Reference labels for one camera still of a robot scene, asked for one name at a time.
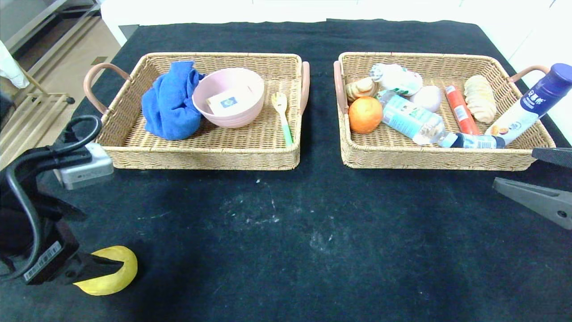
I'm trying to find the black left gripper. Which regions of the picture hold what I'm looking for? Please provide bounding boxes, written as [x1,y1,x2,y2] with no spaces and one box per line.
[23,219,125,285]

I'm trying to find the yellow pear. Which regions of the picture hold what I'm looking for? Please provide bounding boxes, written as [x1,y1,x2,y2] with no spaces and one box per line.
[74,246,138,296]

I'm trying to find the blue cloth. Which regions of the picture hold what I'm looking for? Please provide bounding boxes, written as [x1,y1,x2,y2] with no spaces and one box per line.
[142,61,205,141]

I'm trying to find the yellow pasta spoon green handle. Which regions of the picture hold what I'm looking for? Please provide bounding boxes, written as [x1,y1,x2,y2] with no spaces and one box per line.
[271,92,294,147]

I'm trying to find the clear water bottle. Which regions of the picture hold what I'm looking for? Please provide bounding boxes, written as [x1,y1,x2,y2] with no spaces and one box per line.
[378,89,457,148]

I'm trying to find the white milk drink bottle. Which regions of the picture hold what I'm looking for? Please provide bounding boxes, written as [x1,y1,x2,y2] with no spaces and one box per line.
[370,64,423,97]

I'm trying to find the white bottle blue cap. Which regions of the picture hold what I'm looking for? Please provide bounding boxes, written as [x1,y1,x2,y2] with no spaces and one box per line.
[485,63,572,146]

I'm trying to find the beige metal trolley rack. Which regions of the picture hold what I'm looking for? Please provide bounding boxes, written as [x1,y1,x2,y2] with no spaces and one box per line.
[0,74,76,170]

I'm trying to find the pink bowl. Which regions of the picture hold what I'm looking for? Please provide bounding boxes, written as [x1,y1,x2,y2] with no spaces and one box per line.
[192,67,265,129]

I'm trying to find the white card box blue diamond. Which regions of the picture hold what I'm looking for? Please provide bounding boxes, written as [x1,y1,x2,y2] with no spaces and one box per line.
[206,85,256,116]

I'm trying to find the white hanging cloth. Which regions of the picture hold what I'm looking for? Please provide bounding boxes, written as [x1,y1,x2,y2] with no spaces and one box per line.
[0,39,31,89]

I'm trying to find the black table cloth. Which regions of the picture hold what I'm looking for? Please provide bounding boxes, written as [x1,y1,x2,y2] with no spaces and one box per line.
[0,19,572,322]

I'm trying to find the white counter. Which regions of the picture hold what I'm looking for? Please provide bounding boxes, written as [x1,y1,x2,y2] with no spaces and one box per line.
[102,0,465,47]

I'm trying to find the orange fruit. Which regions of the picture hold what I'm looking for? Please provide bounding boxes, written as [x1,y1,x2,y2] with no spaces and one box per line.
[348,96,383,135]

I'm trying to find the golden bread bun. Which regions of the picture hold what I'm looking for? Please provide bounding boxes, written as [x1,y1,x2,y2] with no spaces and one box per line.
[345,77,380,102]

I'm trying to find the pale pink egg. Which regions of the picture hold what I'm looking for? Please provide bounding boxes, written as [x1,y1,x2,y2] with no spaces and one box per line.
[409,86,442,112]

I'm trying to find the orange sausage stick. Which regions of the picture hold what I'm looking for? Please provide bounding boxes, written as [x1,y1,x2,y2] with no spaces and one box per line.
[445,85,480,136]

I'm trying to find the beige ridged bread roll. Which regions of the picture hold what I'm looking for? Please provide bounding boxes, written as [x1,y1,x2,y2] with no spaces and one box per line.
[463,75,497,124]

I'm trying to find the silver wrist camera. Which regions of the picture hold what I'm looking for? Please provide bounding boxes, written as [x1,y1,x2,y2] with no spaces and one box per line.
[58,142,114,191]

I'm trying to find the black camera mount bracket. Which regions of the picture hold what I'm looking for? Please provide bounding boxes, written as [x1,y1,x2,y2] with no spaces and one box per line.
[0,150,94,220]

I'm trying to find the thick black camera cable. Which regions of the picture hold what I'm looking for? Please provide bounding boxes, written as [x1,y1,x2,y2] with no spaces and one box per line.
[0,115,102,282]

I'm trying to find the wicker basket pink handles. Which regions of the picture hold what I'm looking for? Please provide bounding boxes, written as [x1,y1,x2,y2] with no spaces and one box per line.
[83,52,311,171]
[334,51,557,171]

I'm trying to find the metal shelf frame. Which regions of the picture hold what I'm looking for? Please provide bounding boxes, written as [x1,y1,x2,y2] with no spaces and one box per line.
[0,0,108,63]

